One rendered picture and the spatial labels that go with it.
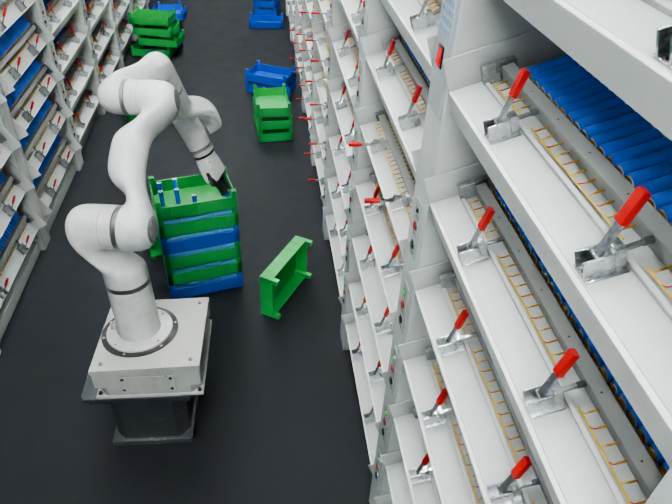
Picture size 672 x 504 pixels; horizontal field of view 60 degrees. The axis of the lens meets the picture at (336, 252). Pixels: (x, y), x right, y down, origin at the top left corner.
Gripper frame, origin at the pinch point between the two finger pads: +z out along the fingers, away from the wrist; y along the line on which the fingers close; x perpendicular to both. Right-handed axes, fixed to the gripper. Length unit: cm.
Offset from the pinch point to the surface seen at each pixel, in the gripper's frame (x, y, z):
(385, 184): 77, 60, -16
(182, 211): -13.5, 11.8, -1.0
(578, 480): 109, 145, -23
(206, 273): -22.2, 8.8, 30.0
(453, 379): 92, 117, -9
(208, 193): -10.9, -5.5, 2.7
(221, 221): -5.6, 4.8, 10.9
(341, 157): 40.8, -20.8, 10.9
